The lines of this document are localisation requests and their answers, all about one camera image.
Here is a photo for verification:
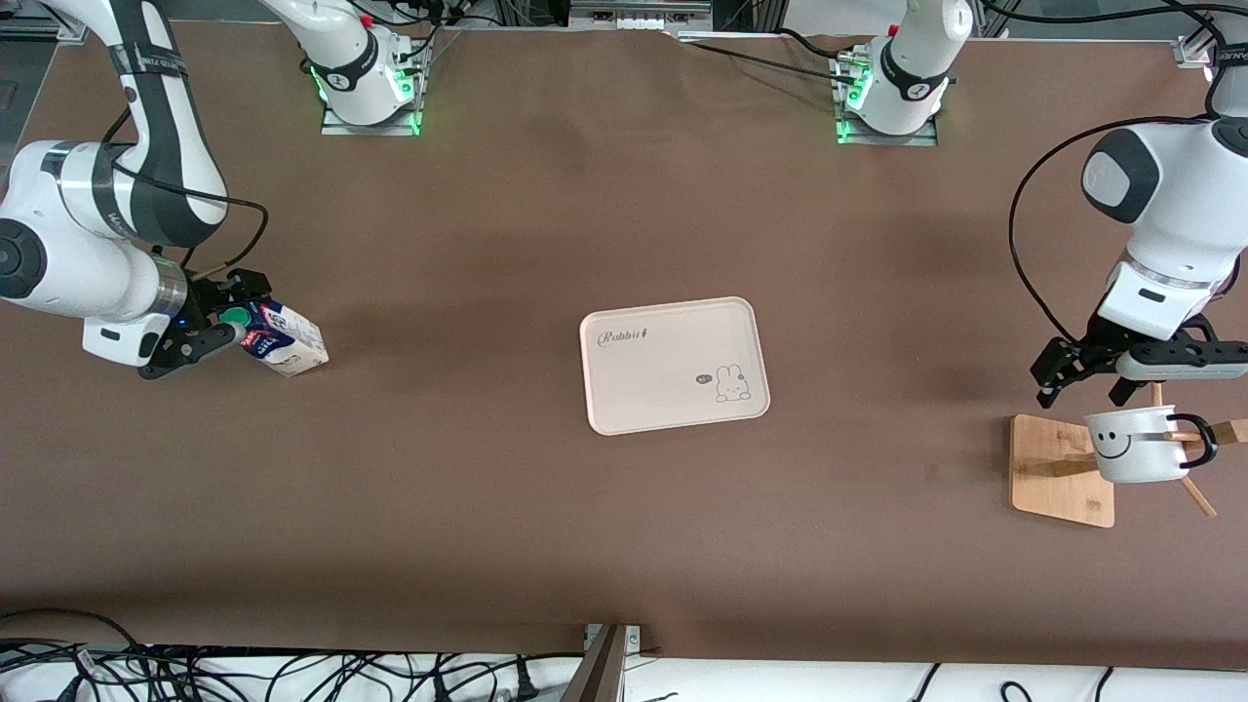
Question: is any white smiley face mug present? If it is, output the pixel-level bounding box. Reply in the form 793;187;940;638
1084;405;1218;485

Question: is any blue white milk carton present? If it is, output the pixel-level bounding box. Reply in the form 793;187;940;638
218;299;330;378

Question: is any white rabbit print tray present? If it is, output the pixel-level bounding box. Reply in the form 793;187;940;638
579;296;771;437

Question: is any wooden mug stand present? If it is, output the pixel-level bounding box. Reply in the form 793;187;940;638
1010;382;1248;528

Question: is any aluminium corner profile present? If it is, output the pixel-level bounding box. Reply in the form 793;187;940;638
1175;0;1248;69
0;15;91;42

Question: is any dark metal beam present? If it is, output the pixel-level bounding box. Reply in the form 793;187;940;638
561;624;643;702

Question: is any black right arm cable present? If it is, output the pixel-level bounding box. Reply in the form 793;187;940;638
102;102;270;284

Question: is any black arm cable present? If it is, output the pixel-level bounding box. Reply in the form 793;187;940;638
102;102;270;284
1009;115;1220;344

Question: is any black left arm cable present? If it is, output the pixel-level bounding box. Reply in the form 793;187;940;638
1009;115;1220;344

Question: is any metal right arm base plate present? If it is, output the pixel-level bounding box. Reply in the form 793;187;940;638
320;37;432;137

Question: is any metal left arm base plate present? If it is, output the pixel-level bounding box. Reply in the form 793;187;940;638
831;44;942;147

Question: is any black looped floor cable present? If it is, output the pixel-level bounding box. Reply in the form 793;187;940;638
0;608;147;664

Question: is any long black floor cable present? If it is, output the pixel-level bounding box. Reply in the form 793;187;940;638
146;643;586;688

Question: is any black cable on table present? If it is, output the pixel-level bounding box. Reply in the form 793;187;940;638
682;29;859;89

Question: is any silver aluminium frame bar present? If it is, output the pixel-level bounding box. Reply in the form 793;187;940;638
568;0;715;32

